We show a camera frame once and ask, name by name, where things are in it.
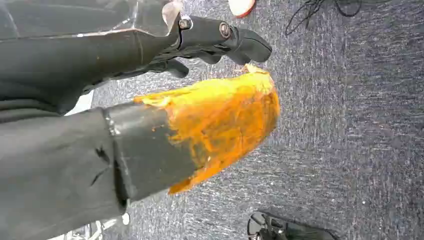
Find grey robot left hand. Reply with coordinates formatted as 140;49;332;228
0;0;281;240

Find white and red round object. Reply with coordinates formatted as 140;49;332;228
227;0;257;19

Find black robot foot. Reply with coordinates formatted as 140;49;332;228
247;211;342;240

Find white frame piece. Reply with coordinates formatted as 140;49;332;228
49;212;131;240

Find black cables on floor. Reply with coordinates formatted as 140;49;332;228
284;0;392;37

